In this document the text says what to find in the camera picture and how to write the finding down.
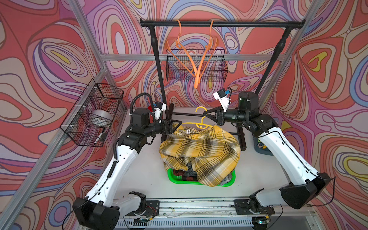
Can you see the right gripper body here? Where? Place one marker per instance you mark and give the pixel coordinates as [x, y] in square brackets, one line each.
[221, 117]

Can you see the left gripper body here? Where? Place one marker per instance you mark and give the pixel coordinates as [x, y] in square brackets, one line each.
[163, 128]

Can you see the yellow hanger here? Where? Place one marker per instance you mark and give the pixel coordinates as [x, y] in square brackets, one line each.
[201, 124]

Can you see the yellow plaid shirt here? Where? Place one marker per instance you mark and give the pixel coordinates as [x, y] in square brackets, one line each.
[209, 155]

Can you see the orange hanger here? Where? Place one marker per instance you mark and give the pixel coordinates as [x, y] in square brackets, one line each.
[179, 46]
[212, 44]

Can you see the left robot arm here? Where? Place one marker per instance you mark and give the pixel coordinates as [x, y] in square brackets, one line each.
[98, 210]

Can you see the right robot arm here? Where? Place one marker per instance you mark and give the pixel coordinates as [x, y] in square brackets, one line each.
[305, 182]

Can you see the dark teal tray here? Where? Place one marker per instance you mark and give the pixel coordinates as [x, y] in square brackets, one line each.
[261, 148]

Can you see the grey tape roll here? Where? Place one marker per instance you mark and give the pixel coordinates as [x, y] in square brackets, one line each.
[100, 118]

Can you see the black clothes rack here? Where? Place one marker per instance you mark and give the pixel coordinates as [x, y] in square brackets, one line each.
[288, 26]

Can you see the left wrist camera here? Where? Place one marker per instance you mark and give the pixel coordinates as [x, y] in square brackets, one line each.
[159, 108]

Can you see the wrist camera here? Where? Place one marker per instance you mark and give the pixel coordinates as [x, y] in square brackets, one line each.
[223, 96]
[159, 108]

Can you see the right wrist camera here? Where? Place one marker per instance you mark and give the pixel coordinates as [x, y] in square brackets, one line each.
[223, 96]

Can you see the small wire basket on rack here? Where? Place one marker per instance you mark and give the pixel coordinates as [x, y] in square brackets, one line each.
[182, 66]

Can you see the white marker in wire basket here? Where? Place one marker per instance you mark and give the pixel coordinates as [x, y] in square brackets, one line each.
[99, 136]

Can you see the black wire basket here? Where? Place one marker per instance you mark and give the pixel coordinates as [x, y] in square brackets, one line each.
[76, 125]

